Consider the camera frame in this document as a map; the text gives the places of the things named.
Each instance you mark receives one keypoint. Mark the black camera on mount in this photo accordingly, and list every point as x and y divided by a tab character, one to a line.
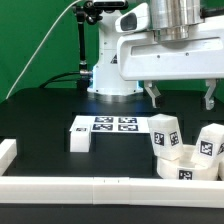
111	4

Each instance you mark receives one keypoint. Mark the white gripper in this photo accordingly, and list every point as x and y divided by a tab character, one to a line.
172	41

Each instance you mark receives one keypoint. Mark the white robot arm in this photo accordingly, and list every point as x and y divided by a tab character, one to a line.
107	82

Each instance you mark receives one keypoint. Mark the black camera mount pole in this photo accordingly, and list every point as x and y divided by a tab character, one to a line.
90	14

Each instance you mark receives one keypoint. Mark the white U-shaped boundary frame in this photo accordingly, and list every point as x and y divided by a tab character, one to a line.
103	191

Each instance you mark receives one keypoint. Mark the white fiducial marker sheet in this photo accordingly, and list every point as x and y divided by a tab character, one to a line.
111	124

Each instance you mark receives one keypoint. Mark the white round stool seat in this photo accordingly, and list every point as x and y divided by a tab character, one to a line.
184	169

